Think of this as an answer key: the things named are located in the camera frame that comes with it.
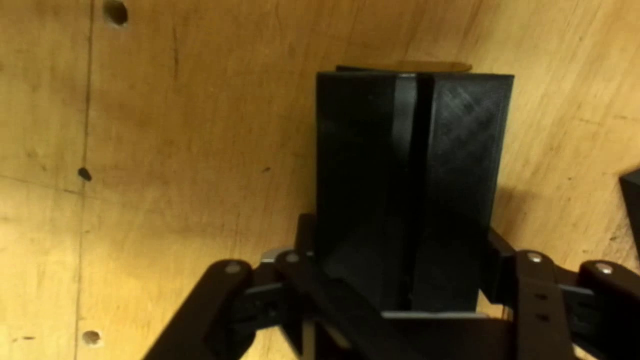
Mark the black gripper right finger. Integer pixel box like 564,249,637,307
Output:
478,227,640,360

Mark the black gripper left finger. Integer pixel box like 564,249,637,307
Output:
142,212,351,360

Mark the long black grooved piece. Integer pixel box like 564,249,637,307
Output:
619,166,640,265

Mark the short black grooved piece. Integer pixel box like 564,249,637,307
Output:
315,69,516,316

